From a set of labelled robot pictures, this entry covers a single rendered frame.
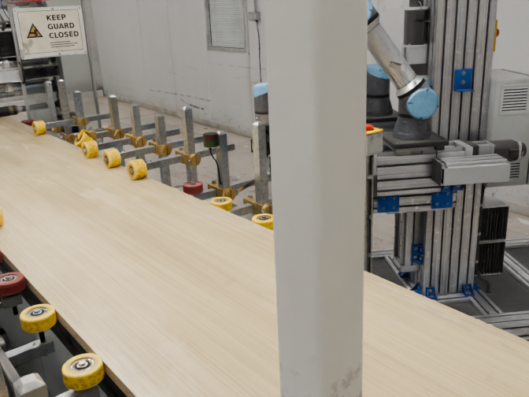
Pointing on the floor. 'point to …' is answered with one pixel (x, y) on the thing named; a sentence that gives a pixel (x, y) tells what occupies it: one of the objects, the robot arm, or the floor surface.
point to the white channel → (318, 190)
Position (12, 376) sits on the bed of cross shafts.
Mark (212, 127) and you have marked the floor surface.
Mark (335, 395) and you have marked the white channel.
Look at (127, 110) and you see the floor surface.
